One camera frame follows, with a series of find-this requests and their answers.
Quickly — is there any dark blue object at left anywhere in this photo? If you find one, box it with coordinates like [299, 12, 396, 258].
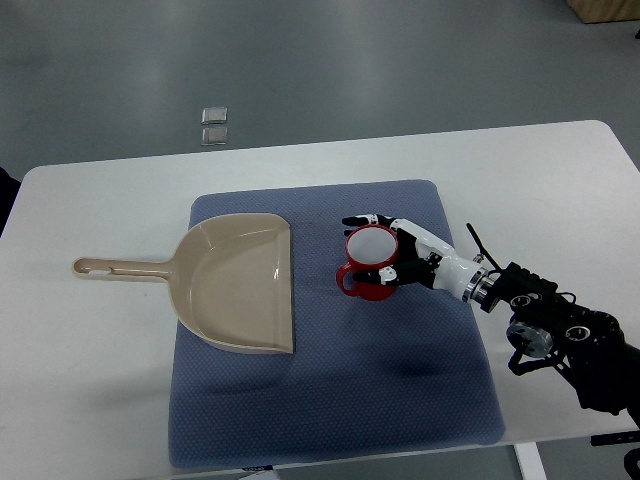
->
[0, 167, 21, 231]

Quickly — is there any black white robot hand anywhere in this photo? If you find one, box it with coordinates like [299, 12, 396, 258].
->
[342, 214, 484, 302]

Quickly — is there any beige plastic dustpan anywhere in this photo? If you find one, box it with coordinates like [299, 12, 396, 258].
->
[72, 213, 294, 354]

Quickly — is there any metal floor plate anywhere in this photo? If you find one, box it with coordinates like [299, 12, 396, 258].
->
[201, 126, 229, 146]
[201, 106, 228, 125]

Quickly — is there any upper metal floor plate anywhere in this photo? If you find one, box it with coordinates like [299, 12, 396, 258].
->
[201, 106, 228, 125]

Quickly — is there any red cup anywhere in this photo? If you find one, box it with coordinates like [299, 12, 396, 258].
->
[336, 225, 399, 301]

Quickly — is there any black table control panel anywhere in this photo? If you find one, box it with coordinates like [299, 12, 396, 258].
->
[590, 430, 640, 447]

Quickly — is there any blue grey fabric mat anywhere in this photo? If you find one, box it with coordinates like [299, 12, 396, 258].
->
[168, 180, 505, 469]

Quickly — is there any wooden box corner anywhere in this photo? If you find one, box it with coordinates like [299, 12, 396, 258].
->
[566, 0, 639, 24]

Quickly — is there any white table leg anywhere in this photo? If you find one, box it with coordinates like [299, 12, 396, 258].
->
[514, 442, 547, 480]

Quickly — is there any lower metal floor plate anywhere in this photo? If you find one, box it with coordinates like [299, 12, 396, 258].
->
[201, 126, 229, 146]

